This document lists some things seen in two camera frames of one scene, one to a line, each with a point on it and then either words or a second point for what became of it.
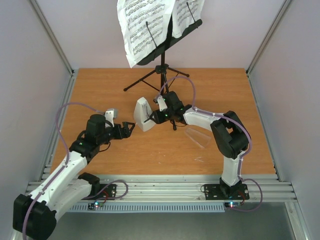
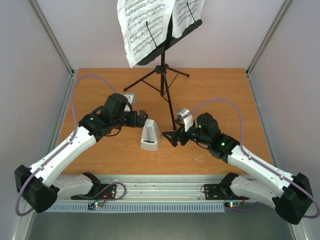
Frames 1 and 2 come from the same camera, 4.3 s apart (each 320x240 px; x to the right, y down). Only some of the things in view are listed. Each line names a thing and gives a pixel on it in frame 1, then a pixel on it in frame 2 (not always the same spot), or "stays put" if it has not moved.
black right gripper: (157, 116) -> (180, 136)
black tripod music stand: (174, 125) -> (163, 68)
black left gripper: (126, 134) -> (142, 119)
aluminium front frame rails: (181, 188) stays put
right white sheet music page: (185, 13) stays put
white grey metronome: (142, 112) -> (150, 140)
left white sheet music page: (144, 24) stays put
